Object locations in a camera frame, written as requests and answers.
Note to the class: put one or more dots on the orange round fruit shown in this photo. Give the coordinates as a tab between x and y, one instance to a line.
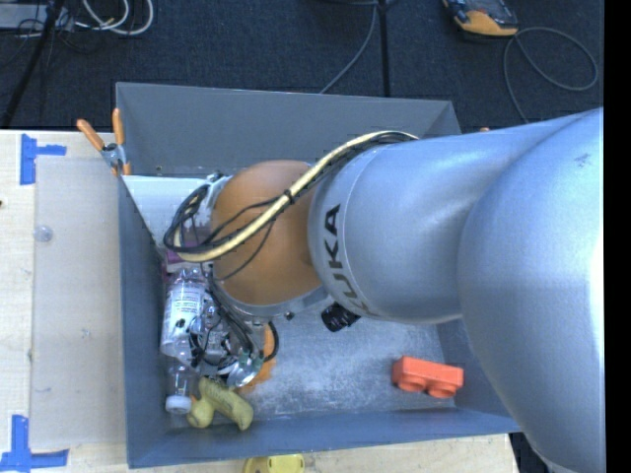
268	348

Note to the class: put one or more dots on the clear plastic bottle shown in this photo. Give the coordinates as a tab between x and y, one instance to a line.
183	303

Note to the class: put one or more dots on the purple packet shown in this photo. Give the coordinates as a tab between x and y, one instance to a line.
175	260

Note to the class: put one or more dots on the grey metal bin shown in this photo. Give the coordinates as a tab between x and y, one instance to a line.
315	362

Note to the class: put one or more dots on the pale flat board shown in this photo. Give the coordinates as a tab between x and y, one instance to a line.
74	313

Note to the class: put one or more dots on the orange toy brick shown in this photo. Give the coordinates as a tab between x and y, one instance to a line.
426	375

